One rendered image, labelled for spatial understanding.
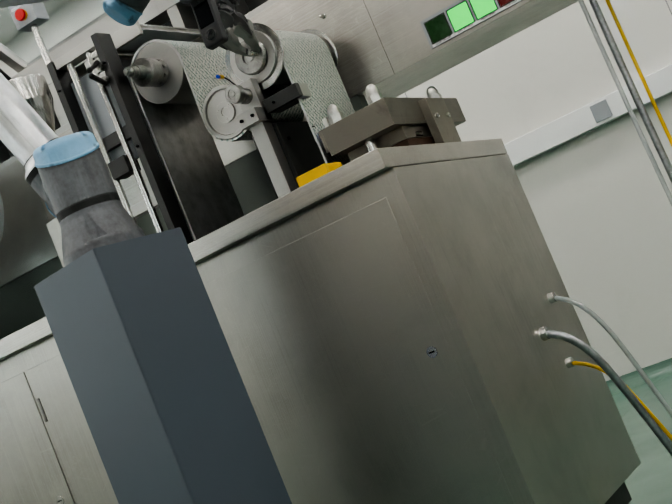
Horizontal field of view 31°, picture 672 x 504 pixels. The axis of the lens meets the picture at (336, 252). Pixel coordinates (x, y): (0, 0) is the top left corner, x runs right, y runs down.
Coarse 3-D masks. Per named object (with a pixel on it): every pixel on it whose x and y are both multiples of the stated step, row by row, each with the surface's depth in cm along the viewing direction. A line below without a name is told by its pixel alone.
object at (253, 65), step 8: (248, 48) 259; (264, 48) 258; (240, 56) 260; (256, 56) 258; (264, 56) 258; (240, 64) 260; (248, 64) 260; (256, 64) 259; (264, 64) 259; (248, 72) 260; (256, 72) 259
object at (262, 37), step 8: (256, 32) 259; (240, 40) 261; (264, 40) 258; (272, 48) 258; (232, 56) 263; (272, 56) 258; (232, 64) 263; (272, 64) 258; (240, 72) 262; (264, 72) 259; (264, 80) 260; (280, 80) 266; (288, 80) 269
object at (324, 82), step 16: (288, 64) 259; (304, 64) 266; (304, 80) 262; (320, 80) 269; (336, 80) 276; (320, 96) 266; (336, 96) 273; (304, 112) 257; (320, 112) 263; (352, 112) 276; (320, 128) 260
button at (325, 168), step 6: (336, 162) 230; (318, 168) 226; (324, 168) 226; (330, 168) 227; (336, 168) 229; (306, 174) 228; (312, 174) 227; (318, 174) 226; (324, 174) 226; (300, 180) 228; (306, 180) 228; (312, 180) 227; (300, 186) 229
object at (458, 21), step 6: (456, 6) 272; (462, 6) 271; (450, 12) 273; (456, 12) 272; (462, 12) 271; (468, 12) 271; (450, 18) 273; (456, 18) 272; (462, 18) 272; (468, 18) 271; (456, 24) 272; (462, 24) 272; (456, 30) 273
